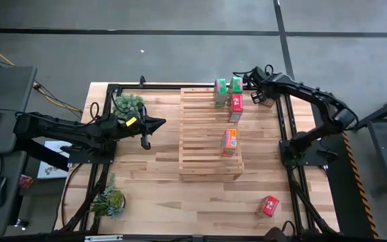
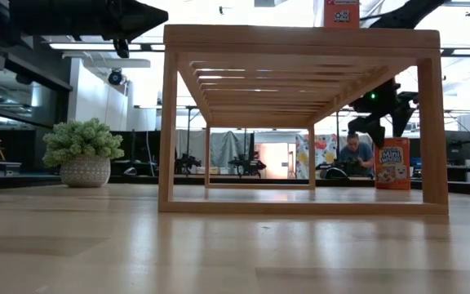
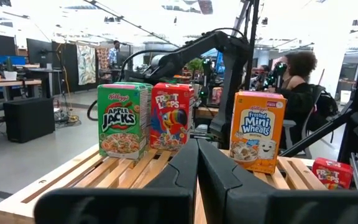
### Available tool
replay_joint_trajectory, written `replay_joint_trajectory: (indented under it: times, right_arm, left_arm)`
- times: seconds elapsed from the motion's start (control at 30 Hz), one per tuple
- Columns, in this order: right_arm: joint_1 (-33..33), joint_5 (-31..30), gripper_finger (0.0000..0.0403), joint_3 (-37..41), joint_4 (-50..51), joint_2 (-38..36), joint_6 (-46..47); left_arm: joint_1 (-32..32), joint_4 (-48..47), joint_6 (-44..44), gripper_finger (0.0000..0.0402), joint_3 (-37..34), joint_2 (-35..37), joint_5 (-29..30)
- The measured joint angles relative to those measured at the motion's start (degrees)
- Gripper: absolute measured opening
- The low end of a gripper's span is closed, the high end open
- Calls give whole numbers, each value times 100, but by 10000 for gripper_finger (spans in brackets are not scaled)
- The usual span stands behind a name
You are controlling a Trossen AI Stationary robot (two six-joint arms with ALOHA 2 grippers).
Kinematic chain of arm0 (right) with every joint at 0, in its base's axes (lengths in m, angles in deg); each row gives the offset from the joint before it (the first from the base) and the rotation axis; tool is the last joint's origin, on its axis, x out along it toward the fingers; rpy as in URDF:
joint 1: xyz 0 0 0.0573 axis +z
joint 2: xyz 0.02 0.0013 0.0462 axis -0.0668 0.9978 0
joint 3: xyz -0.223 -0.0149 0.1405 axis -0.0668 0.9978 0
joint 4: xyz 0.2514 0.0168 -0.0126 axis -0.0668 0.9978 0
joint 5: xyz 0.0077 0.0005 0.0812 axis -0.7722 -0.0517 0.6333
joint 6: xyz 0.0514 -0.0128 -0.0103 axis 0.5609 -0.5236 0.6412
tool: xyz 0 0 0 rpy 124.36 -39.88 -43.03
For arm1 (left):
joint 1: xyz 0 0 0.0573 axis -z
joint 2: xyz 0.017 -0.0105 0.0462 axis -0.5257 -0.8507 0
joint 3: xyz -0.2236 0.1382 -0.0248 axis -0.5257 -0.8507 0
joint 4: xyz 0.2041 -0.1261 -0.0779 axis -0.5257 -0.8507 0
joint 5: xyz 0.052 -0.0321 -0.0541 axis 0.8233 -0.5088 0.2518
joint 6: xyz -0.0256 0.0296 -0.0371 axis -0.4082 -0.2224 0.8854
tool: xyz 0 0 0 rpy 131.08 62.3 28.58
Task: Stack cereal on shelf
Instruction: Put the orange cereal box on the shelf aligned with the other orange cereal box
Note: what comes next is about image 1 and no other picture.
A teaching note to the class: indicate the black mat hazard stripe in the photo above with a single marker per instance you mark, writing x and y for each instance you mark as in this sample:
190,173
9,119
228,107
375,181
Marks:
341,188

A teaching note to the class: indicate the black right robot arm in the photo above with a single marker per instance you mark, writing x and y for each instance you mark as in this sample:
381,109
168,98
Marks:
314,97

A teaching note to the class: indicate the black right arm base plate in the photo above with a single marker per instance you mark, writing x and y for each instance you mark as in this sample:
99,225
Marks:
285,153

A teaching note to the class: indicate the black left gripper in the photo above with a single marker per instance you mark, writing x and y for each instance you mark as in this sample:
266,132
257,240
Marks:
134,129

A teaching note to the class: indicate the orange cereal box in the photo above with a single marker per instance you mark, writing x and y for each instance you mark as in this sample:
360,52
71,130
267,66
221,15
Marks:
270,102
229,141

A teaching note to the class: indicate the black rounded object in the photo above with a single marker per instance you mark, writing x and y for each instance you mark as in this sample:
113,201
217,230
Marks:
275,235

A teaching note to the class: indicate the black metal stand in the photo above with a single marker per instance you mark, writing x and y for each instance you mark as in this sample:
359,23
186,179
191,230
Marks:
383,151

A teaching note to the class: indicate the green cereal box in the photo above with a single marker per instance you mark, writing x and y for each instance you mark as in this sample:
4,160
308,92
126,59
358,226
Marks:
235,85
220,94

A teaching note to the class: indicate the black aluminium table frame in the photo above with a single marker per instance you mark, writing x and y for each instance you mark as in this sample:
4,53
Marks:
163,87

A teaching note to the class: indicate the white printed carton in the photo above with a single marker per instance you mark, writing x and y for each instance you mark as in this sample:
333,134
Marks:
54,168

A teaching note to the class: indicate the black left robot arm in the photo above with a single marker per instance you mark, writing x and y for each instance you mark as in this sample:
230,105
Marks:
62,129

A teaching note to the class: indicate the wooden slatted shelf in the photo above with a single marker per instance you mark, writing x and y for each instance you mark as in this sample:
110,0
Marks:
207,158

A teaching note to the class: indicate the black frame mount post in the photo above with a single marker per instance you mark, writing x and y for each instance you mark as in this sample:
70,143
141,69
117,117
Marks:
142,80

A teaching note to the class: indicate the small pink item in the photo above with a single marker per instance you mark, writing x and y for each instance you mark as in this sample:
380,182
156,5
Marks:
25,181

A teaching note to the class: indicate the round pale green succulent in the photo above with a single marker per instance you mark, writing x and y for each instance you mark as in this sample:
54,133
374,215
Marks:
126,102

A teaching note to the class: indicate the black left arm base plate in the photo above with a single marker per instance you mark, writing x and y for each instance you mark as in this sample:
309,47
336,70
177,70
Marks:
92,159

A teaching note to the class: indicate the spiky green succulent plant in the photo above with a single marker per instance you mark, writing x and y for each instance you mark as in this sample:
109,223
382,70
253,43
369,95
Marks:
109,201

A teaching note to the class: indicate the yellow gripper tag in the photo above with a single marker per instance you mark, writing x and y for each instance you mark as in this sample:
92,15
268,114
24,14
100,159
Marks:
131,121

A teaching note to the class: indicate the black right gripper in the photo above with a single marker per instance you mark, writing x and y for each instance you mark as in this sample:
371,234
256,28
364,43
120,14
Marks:
269,84

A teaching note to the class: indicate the red cereal box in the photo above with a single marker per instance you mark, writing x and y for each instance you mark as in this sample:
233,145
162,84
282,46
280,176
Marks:
236,107
267,205

